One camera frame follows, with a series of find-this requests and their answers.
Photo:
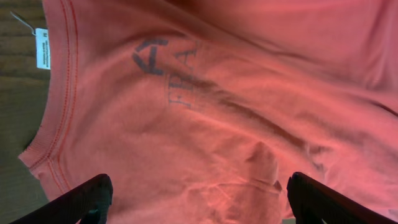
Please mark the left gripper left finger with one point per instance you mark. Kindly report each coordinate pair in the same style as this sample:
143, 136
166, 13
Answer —
88, 203

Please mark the coral red t-shirt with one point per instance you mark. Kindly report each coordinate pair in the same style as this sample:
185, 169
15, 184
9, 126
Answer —
200, 111

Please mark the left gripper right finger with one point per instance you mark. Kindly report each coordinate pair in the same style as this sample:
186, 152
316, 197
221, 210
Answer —
314, 203

